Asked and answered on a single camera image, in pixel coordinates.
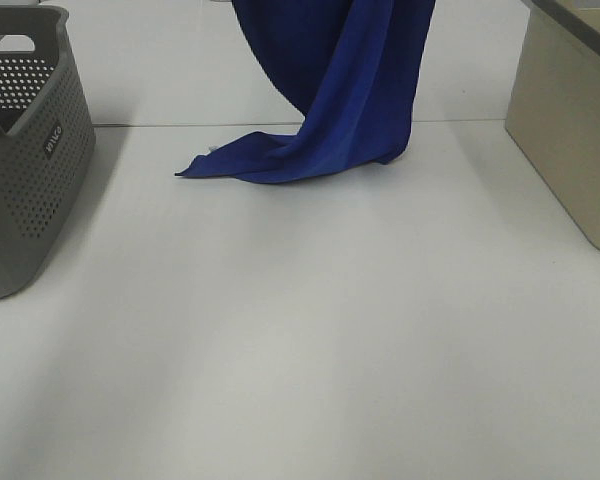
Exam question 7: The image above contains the blue microfibre towel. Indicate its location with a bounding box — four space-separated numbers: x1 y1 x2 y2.
180 0 435 184

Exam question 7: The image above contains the grey perforated plastic basket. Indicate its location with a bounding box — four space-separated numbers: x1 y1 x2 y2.
0 5 96 299

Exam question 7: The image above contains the beige storage box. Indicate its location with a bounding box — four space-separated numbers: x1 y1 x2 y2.
505 1 600 250

